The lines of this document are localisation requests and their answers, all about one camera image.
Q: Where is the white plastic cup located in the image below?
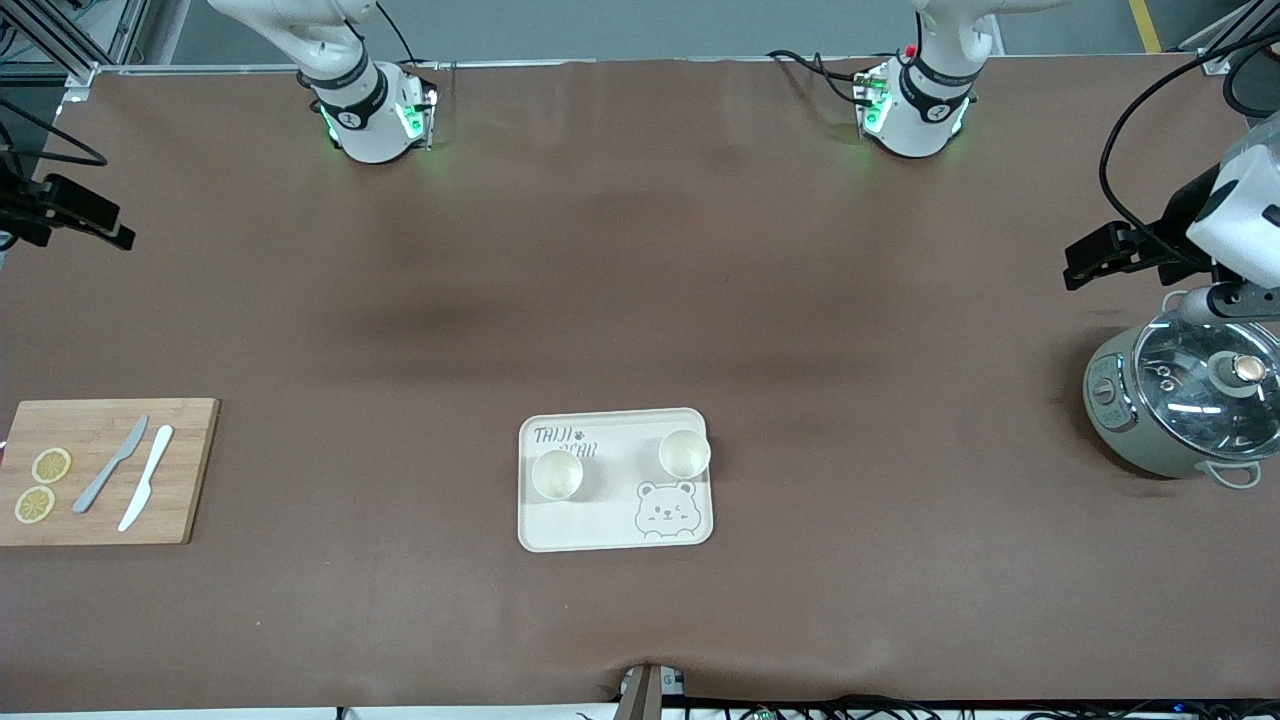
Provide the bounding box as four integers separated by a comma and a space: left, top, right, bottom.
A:
658, 428, 713, 479
530, 448, 585, 501

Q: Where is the cream bear print tray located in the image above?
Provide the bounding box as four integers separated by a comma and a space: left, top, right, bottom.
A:
517, 407, 715, 553

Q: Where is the glass pot lid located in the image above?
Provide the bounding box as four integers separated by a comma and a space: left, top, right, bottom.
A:
1133, 306, 1280, 463

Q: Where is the green electric cooking pot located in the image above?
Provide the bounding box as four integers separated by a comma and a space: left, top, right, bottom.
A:
1083, 290, 1280, 491

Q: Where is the wooden cutting board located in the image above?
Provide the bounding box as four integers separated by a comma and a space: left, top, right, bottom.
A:
0, 398, 221, 547

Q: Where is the grey plastic knife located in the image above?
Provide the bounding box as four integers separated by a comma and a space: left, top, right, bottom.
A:
72, 415, 150, 515

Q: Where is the white plastic knife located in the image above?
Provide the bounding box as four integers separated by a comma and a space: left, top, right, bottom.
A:
117, 425, 175, 533

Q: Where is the brown table mat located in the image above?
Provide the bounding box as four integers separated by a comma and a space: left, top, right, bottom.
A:
0, 55, 1280, 713

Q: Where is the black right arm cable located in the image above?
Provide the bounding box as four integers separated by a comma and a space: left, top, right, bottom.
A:
0, 98, 109, 167

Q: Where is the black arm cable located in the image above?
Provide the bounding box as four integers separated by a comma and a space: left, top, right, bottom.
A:
0, 98, 109, 167
1098, 38, 1280, 261

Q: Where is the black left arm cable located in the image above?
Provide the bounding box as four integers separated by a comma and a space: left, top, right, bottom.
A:
1098, 38, 1280, 261

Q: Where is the aluminium frame profile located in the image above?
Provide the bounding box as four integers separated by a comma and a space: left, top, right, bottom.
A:
1180, 0, 1280, 76
0, 0, 151, 86

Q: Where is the black base power cable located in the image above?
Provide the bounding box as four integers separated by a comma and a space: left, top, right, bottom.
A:
766, 48, 876, 106
375, 0, 416, 63

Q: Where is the grey camera stand post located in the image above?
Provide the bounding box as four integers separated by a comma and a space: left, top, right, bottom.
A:
618, 662, 689, 720

